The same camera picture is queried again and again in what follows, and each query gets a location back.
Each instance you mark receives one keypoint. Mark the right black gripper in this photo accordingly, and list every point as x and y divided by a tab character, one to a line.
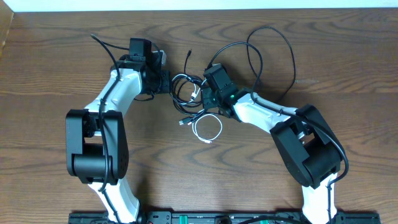
206	102

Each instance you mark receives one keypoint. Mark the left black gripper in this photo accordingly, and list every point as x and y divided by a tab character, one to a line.
165	86

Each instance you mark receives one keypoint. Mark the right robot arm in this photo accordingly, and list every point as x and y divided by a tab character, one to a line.
306	144

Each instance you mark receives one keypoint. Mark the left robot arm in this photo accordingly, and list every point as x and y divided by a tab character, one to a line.
96	143

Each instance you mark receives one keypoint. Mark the cardboard box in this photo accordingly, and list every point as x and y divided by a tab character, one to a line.
6	18

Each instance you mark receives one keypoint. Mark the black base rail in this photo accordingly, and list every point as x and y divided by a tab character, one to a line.
261	218

